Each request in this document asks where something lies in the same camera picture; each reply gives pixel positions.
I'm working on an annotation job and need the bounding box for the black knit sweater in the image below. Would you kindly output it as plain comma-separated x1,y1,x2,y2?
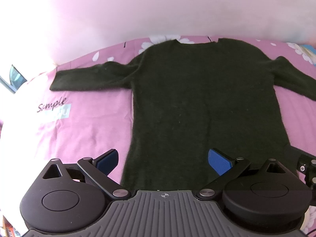
50,39,315,190

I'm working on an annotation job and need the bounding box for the pink floral bed sheet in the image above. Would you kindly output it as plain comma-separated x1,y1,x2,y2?
0,35,316,237

